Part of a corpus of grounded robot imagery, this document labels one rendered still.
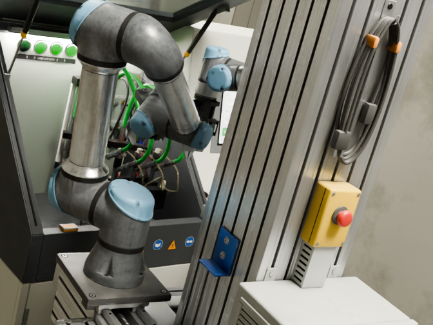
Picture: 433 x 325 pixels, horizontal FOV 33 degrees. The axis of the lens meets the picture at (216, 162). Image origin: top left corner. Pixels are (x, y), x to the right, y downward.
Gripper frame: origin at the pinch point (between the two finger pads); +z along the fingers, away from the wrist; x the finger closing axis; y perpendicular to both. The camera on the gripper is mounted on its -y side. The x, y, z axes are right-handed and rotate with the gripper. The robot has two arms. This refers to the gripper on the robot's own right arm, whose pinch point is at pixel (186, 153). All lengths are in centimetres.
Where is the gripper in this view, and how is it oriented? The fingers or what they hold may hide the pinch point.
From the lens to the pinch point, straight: 231.8
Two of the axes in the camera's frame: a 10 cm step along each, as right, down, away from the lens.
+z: -2.5, 9.3, 2.9
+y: 6.2, 3.8, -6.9
